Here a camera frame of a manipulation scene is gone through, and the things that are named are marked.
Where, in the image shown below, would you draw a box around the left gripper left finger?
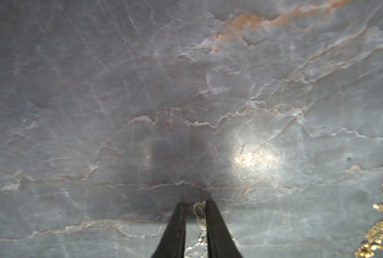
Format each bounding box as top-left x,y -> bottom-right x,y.
151,202 -> 186,258

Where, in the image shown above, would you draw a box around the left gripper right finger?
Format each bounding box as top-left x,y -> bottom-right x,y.
205,200 -> 243,258

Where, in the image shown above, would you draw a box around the silver chain necklace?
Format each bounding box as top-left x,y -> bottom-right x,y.
184,200 -> 240,258

